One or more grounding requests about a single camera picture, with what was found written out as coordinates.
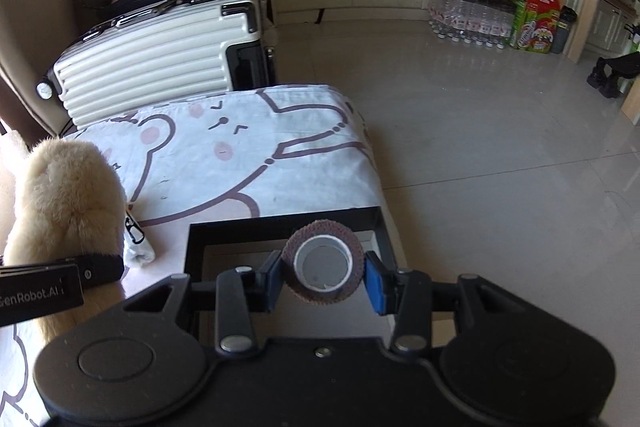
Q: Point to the pack of water bottles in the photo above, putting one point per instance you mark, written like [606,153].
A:
[472,19]

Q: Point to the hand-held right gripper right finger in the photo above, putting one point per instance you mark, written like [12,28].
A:
[376,288]

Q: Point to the black trash bin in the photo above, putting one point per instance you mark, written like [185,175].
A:
[564,29]

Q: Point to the black storage box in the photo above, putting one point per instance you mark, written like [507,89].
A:
[225,222]

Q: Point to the cream plush toy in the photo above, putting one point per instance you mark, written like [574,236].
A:
[65,197]

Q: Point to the red and green carton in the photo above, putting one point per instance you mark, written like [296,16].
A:
[537,22]

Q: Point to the bear printed blanket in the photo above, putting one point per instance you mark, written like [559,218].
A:
[225,167]

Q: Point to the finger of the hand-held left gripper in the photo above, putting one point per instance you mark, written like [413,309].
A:
[102,271]

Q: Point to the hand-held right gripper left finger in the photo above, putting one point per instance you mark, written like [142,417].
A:
[274,281]

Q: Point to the black stool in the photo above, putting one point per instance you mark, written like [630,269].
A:
[612,74]

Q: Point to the white cloth with black print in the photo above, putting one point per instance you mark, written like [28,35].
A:
[141,252]

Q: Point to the maroon tape roll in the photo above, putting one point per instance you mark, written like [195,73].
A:
[320,230]

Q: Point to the white ribbed suitcase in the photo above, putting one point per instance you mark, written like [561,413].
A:
[150,62]

